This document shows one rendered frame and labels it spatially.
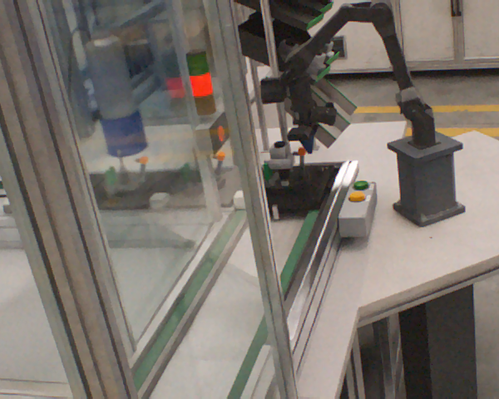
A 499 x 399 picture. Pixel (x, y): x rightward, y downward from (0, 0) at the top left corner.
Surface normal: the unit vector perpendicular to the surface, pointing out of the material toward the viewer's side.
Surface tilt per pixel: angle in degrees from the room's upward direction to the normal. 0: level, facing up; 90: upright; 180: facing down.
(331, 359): 0
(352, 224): 90
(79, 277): 90
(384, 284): 0
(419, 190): 90
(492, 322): 0
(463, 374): 90
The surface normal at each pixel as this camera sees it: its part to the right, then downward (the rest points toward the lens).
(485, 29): -0.40, 0.44
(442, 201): 0.37, 0.33
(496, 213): -0.16, -0.90
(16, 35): 0.95, -0.03
